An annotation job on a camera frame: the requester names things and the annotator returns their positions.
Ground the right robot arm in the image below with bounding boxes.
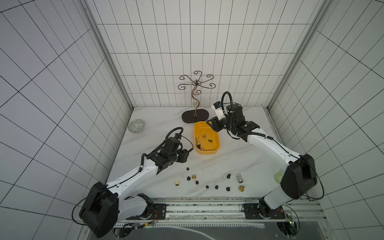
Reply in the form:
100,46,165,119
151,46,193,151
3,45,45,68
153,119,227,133
207,102,318,219

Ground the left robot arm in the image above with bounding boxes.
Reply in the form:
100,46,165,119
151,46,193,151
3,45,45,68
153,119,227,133
79,133,190,238

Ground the yellow plastic storage box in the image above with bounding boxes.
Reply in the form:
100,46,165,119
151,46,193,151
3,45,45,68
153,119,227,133
194,122,221,155

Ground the metal jewelry stand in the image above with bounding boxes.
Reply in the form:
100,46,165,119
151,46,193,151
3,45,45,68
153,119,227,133
178,71,216,124

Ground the green glass cup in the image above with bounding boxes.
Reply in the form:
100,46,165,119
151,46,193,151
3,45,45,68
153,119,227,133
275,170,285,184

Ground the aluminium mounting rail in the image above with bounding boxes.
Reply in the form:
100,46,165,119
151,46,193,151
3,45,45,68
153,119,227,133
86,196,331,224

